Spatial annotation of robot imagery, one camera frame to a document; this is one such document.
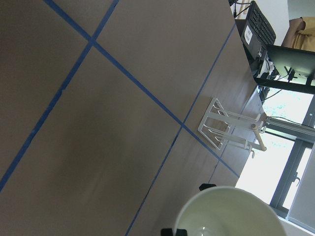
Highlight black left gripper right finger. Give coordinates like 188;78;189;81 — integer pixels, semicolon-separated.
199;183;217;191

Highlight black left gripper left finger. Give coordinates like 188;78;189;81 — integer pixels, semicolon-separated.
160;228;188;236

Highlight pale green plastic cup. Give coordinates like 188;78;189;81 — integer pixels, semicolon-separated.
173;186;286;236

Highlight black monitor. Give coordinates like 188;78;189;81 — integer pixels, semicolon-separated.
254;45;315;94

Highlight black keyboard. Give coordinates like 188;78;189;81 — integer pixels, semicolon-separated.
241;1;276;59

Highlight person in yellow shirt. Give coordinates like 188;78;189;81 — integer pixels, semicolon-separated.
282;17;315;52

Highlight white wire cup rack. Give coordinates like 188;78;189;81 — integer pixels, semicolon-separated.
197;98;267;157

